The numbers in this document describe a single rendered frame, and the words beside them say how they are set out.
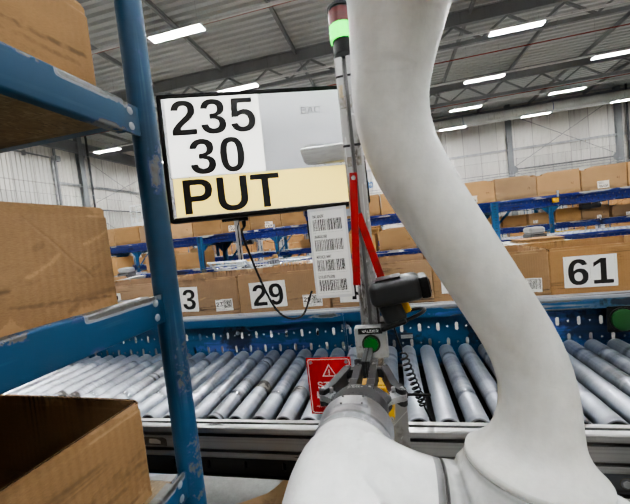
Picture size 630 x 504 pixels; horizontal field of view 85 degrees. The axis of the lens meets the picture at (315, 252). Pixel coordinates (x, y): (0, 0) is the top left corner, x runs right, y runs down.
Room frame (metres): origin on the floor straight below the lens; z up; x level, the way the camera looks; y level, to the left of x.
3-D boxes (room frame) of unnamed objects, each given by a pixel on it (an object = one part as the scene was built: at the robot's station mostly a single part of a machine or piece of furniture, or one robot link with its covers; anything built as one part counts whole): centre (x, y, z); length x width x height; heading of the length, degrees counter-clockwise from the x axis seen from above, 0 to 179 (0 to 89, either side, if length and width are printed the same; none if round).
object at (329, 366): (0.74, -0.03, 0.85); 0.16 x 0.01 x 0.13; 77
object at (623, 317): (1.08, -0.96, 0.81); 0.07 x 0.01 x 0.07; 77
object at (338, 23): (0.75, -0.11, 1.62); 0.05 x 0.05 x 0.06
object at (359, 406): (0.38, -0.02, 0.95); 0.09 x 0.06 x 0.09; 77
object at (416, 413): (1.00, -0.25, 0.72); 0.52 x 0.05 x 0.05; 167
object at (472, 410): (0.97, -0.37, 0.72); 0.52 x 0.05 x 0.05; 167
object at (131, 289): (1.72, 0.88, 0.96); 0.39 x 0.29 x 0.17; 77
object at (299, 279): (1.55, 0.12, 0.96); 0.39 x 0.29 x 0.17; 77
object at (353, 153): (0.75, -0.11, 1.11); 0.12 x 0.05 x 0.88; 77
